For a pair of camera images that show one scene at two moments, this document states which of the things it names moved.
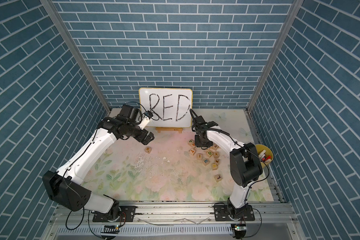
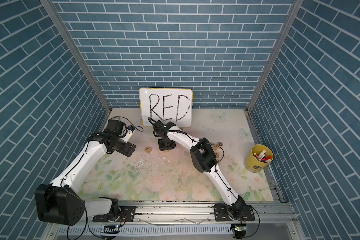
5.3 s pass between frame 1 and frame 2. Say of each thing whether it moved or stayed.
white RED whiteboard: stayed
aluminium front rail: stayed
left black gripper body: moved
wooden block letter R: stayed
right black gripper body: moved
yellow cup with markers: stayed
